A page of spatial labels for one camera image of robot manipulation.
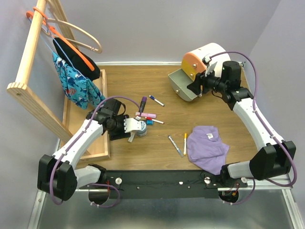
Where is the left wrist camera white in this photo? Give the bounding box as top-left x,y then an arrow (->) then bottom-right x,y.
123,118 -> 142,133

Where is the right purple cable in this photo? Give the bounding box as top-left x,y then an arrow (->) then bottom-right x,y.
209,51 -> 298,187

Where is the purple black highlighter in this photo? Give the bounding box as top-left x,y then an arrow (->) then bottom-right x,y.
139,96 -> 147,113

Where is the grey silver pen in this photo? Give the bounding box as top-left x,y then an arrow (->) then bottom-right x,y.
168,135 -> 183,157

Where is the orange hanger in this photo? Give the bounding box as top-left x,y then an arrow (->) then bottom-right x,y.
33,7 -> 94,71

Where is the blue shark pattern garment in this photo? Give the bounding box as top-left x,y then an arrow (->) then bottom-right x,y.
52,52 -> 105,110

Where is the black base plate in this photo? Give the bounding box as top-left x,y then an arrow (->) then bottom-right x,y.
87,170 -> 247,206

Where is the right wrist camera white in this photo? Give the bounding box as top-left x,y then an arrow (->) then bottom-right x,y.
202,53 -> 218,77

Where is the black garment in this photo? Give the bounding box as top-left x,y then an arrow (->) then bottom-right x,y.
53,38 -> 100,81

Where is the blue capped white marker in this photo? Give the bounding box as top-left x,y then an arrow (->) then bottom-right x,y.
149,95 -> 165,107

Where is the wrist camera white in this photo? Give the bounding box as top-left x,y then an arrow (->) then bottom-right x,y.
123,118 -> 142,133
202,53 -> 218,77

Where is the wooden hanger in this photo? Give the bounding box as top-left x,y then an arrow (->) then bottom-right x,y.
40,0 -> 103,54

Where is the grey white eraser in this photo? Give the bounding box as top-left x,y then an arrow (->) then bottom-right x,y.
128,133 -> 135,143

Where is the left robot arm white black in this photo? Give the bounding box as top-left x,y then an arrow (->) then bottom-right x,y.
37,97 -> 130,201

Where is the blue small cap eraser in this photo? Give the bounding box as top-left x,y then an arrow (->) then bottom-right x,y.
146,120 -> 153,125

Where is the wooden clothes rack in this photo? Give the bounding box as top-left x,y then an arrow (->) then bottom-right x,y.
0,0 -> 64,162

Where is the wooden tray base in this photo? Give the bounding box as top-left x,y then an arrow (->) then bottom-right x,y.
58,69 -> 111,166

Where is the yellow white pen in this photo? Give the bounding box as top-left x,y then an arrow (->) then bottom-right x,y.
183,133 -> 187,156

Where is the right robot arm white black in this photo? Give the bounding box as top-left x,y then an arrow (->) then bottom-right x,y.
187,61 -> 297,187

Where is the pink highlighter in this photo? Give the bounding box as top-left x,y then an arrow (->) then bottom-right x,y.
135,112 -> 157,119

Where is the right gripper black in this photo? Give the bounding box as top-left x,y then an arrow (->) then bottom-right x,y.
186,65 -> 227,96

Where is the red capped white marker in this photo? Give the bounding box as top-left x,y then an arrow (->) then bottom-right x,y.
145,117 -> 164,125

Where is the grey bottom drawer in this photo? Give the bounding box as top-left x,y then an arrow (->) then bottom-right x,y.
168,69 -> 198,102

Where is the purple cloth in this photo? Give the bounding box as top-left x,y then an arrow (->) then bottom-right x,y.
187,125 -> 230,175

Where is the round blue tin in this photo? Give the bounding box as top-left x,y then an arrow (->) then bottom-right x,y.
136,120 -> 147,137

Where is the aluminium rail frame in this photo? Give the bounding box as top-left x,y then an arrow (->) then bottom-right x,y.
36,135 -> 303,229

